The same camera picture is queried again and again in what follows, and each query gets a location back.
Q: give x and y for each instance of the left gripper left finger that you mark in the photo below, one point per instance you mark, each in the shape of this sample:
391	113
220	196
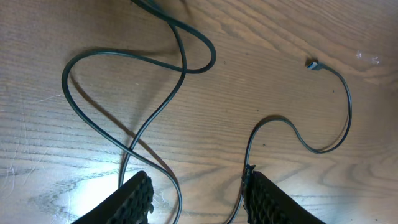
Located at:
129	204

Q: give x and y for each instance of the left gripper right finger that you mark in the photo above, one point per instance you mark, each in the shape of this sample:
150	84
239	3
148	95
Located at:
266	203

